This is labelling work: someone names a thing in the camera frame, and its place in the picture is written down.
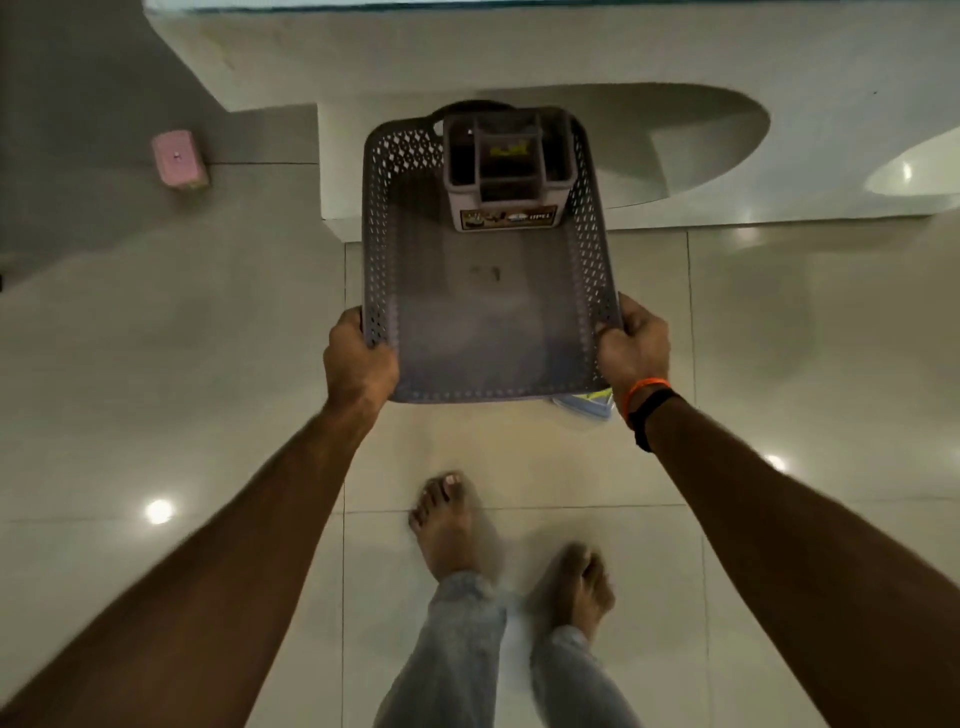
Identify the person's leg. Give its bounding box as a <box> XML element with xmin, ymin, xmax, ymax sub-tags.
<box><xmin>525</xmin><ymin>543</ymin><xmax>643</xmax><ymax>728</ymax></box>
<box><xmin>372</xmin><ymin>471</ymin><xmax>510</xmax><ymax>728</ymax></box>

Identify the person's right hand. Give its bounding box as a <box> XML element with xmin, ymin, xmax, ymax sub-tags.
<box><xmin>594</xmin><ymin>292</ymin><xmax>672</xmax><ymax>412</ymax></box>

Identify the person's right leg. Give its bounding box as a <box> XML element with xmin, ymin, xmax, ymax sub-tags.
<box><xmin>525</xmin><ymin>543</ymin><xmax>643</xmax><ymax>728</ymax></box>

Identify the white built-in counter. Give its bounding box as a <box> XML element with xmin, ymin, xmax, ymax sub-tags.
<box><xmin>142</xmin><ymin>0</ymin><xmax>960</xmax><ymax>244</ymax></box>

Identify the person's left forearm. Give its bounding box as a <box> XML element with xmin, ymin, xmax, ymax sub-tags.
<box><xmin>0</xmin><ymin>401</ymin><xmax>385</xmax><ymax>728</ymax></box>

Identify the blue and yellow flat item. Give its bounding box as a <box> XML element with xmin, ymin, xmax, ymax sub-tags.
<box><xmin>552</xmin><ymin>387</ymin><xmax>616</xmax><ymax>423</ymax></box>

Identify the grey plastic cutlery holder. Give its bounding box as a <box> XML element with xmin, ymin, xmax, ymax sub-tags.
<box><xmin>441</xmin><ymin>107</ymin><xmax>579</xmax><ymax>234</ymax></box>

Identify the person's left leg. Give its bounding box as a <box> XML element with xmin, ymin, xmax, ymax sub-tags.
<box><xmin>372</xmin><ymin>471</ymin><xmax>510</xmax><ymax>728</ymax></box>

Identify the orange wristband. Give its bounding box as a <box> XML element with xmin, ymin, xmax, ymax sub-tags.
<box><xmin>619</xmin><ymin>378</ymin><xmax>673</xmax><ymax>423</ymax></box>

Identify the pink rectangular box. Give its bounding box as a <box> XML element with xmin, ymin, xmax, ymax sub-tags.
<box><xmin>150</xmin><ymin>129</ymin><xmax>210</xmax><ymax>192</ymax></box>

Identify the black wristband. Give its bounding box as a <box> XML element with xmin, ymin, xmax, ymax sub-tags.
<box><xmin>628</xmin><ymin>387</ymin><xmax>682</xmax><ymax>454</ymax></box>

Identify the person's right forearm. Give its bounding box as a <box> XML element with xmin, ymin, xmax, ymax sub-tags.
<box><xmin>643</xmin><ymin>396</ymin><xmax>960</xmax><ymax>728</ymax></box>

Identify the person's left hand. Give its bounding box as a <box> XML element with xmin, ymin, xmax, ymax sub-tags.
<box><xmin>323</xmin><ymin>306</ymin><xmax>401</xmax><ymax>418</ymax></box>

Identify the grey perforated plastic basket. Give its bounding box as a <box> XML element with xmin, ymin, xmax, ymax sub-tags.
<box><xmin>360</xmin><ymin>100</ymin><xmax>625</xmax><ymax>405</ymax></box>

